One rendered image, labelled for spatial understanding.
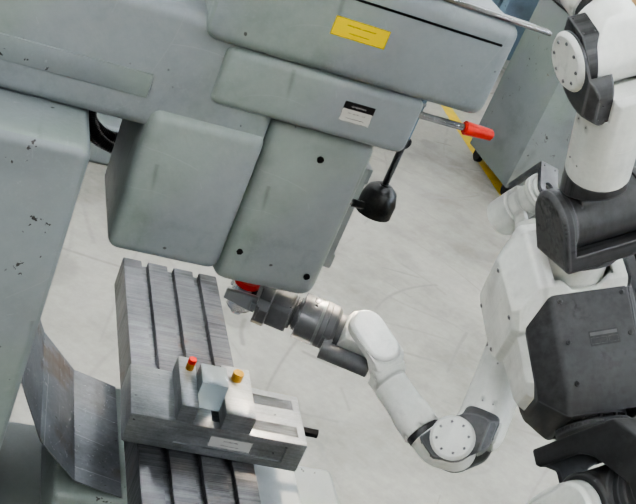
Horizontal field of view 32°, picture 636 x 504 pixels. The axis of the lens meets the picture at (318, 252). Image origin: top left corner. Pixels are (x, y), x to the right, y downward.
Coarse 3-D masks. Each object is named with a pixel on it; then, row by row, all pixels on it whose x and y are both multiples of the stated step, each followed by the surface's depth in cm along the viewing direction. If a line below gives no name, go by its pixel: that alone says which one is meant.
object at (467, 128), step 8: (424, 112) 177; (432, 120) 177; (440, 120) 177; (448, 120) 178; (456, 128) 179; (464, 128) 179; (472, 128) 179; (480, 128) 179; (488, 128) 180; (472, 136) 180; (480, 136) 180; (488, 136) 180
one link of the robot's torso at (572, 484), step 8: (576, 480) 160; (552, 488) 164; (560, 488) 161; (568, 488) 160; (576, 488) 158; (584, 488) 158; (592, 488) 158; (536, 496) 166; (544, 496) 164; (552, 496) 162; (560, 496) 161; (568, 496) 160; (576, 496) 158; (584, 496) 157; (592, 496) 157
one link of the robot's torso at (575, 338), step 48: (528, 240) 166; (528, 288) 163; (576, 288) 163; (624, 288) 164; (528, 336) 165; (576, 336) 162; (624, 336) 162; (528, 384) 166; (576, 384) 160; (624, 384) 161
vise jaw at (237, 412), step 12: (228, 372) 214; (228, 384) 211; (240, 384) 212; (228, 396) 207; (240, 396) 209; (252, 396) 210; (228, 408) 204; (240, 408) 206; (252, 408) 207; (228, 420) 204; (240, 420) 204; (252, 420) 205; (240, 432) 206
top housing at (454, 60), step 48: (240, 0) 158; (288, 0) 159; (336, 0) 160; (384, 0) 162; (432, 0) 164; (480, 0) 175; (288, 48) 163; (336, 48) 164; (384, 48) 166; (432, 48) 167; (480, 48) 169; (432, 96) 172; (480, 96) 173
